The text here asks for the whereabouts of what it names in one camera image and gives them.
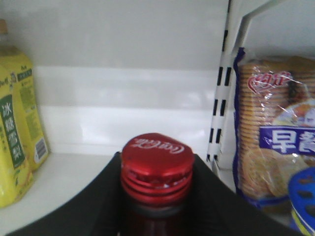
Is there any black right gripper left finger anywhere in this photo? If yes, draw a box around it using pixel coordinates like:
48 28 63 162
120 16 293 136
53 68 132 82
11 152 122 236

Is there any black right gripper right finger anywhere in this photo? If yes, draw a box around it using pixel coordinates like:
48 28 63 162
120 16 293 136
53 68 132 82
185 154 300 236

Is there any red coca-cola aluminium bottle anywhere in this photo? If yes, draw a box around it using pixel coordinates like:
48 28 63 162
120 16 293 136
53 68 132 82
120 133 195 236

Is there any yellow pear drink bottle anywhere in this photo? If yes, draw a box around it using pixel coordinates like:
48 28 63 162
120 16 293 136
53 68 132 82
0 19 49 171
0 66 33 208

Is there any blue round snack tub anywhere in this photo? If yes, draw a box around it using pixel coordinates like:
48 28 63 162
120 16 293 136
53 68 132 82
288 167 315 236

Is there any cracker bag blue trim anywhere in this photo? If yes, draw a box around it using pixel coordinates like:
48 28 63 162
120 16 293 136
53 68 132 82
233 48 315 213

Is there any white shelf unit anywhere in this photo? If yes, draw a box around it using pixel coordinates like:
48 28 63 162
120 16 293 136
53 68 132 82
0 0 315 236

